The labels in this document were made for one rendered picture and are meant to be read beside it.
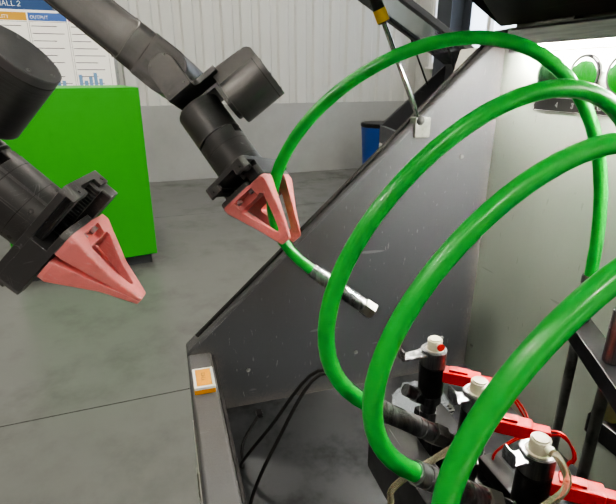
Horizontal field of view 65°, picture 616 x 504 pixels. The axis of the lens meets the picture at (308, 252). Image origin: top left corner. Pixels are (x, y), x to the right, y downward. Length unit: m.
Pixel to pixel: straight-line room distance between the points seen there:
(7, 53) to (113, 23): 0.31
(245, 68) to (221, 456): 0.46
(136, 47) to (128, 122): 3.04
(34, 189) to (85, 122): 3.25
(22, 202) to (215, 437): 0.38
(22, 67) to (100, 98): 3.28
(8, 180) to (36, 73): 0.08
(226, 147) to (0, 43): 0.27
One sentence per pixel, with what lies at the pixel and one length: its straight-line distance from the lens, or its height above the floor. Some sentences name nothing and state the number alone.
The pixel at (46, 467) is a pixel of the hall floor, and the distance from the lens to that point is 2.21.
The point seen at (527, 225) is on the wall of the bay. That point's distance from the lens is 0.84.
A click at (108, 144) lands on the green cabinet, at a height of 0.93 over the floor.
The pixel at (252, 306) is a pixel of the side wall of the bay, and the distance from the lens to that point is 0.81.
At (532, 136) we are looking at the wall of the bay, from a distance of 0.83.
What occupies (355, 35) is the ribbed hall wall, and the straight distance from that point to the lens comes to 7.60.
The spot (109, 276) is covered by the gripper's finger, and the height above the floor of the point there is 1.23.
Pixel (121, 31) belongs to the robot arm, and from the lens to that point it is 0.69.
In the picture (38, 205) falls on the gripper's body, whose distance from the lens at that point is 0.42.
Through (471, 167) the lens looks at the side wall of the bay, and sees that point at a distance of 0.89.
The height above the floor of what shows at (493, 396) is 1.23.
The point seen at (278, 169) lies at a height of 1.28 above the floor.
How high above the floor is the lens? 1.38
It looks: 20 degrees down
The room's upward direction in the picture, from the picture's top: straight up
